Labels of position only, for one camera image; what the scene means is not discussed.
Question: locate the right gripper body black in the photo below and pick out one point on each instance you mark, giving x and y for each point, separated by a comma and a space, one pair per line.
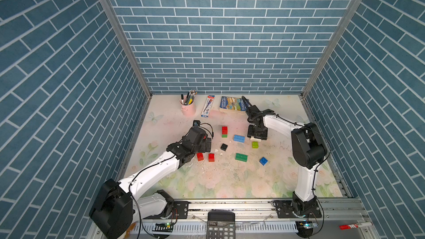
254, 133

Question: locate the pens in cup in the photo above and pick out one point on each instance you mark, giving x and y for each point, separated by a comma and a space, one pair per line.
188, 99

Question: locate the pink pen holder cup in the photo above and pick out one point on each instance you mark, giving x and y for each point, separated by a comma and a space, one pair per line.
187, 110

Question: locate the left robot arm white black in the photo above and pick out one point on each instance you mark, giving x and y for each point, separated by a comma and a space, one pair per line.
119, 204

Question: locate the green long lego brick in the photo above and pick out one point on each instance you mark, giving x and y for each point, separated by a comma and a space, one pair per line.
241, 157

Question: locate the white red pen box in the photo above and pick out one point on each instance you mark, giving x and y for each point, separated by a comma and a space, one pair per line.
207, 107

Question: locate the blue long lego brick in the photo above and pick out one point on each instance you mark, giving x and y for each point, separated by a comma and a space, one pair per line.
239, 138

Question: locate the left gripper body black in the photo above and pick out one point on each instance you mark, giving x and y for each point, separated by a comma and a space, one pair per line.
202, 147

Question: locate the blue small lego brick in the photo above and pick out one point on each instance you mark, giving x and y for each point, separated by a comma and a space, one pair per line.
263, 161

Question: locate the red lego brick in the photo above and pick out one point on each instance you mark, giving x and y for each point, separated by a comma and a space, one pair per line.
224, 130
200, 157
211, 157

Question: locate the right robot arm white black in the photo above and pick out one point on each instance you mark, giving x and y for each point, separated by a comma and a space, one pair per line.
308, 150

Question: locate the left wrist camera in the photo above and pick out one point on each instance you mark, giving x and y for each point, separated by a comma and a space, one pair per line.
196, 123

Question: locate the red white marker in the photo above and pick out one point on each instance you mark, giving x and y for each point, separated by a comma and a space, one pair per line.
356, 226

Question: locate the black calculator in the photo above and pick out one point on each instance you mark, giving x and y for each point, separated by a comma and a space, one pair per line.
221, 224

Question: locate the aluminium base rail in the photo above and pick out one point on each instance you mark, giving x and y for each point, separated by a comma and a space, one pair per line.
260, 217

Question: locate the black lego brick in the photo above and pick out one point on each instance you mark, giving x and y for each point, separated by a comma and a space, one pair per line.
224, 147

